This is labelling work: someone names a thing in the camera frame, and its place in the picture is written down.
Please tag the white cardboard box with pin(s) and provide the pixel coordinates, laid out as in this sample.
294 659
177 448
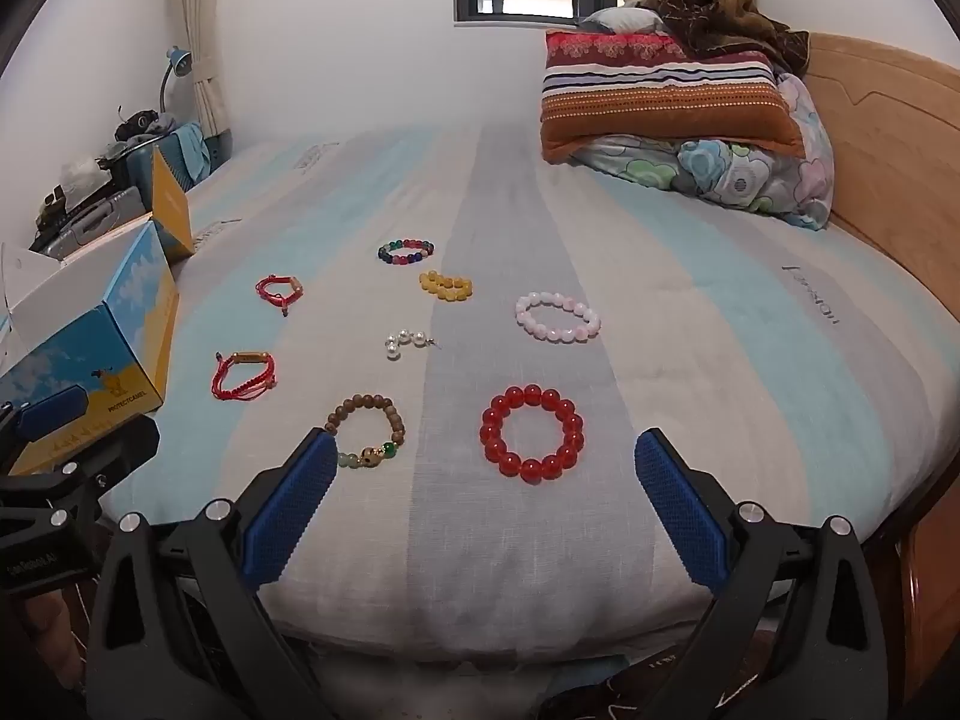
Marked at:
112 322

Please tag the wooden headboard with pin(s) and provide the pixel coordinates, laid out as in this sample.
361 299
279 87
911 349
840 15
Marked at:
885 135

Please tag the brown blanket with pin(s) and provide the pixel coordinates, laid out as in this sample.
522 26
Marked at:
712 7

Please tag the blue desk lamp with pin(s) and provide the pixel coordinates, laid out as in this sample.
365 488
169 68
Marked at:
178 60

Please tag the grey hard case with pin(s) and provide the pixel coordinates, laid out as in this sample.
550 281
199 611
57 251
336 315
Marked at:
97 217

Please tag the teal suitcase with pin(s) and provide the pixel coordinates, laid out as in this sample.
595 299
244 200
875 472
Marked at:
146 161

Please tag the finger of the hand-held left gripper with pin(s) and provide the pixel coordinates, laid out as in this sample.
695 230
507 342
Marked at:
49 406
112 454

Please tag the grey pillow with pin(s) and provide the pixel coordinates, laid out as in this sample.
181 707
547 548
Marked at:
619 19

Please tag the floral quilt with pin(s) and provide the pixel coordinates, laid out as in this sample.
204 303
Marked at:
750 172

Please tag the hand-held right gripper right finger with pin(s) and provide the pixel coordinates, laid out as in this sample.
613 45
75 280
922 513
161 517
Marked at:
679 517

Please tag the black bag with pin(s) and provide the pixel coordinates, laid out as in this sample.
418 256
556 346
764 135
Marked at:
136 124

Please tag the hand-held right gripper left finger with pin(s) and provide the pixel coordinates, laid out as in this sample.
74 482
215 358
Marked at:
289 510

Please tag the white plastic bag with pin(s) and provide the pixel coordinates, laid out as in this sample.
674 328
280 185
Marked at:
84 174

